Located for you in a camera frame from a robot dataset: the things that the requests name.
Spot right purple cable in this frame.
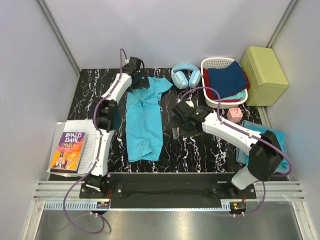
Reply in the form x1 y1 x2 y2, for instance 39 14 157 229
179 86 293 217

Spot aluminium rail frame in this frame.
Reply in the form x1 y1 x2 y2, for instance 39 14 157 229
23 180 318 240

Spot navy blue folded t-shirt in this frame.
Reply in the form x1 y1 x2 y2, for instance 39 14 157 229
207 61 249 98

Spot yellow-green storage box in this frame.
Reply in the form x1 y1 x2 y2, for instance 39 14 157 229
240 46 289 106

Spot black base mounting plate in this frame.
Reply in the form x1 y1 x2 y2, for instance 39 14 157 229
79 173 257 210

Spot white paper sheets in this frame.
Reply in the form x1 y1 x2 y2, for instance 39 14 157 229
47 120 100 177

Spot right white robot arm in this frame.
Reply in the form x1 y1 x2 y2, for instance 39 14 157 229
172 101 284 199

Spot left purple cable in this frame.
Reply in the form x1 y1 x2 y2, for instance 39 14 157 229
62 47 130 236

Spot teal folded t-shirt in basket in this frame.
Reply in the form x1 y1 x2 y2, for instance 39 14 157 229
221 89 246 103

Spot pink cube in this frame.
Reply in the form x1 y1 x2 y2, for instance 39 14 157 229
227 107 243 123

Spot white plastic laundry basket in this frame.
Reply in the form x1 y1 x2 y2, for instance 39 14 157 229
200 57 248 109

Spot purple cable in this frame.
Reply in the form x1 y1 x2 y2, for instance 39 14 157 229
179 86 293 217
62 47 130 236

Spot light blue headphones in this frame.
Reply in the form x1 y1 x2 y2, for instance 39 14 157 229
171 63 202 90

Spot turquoise t-shirt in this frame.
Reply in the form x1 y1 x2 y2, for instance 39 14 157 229
125 77 173 162

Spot pile of teal t-shirts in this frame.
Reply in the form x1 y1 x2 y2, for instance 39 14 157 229
235 120 290 174

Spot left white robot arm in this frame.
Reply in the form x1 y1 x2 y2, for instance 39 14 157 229
84 57 150 198

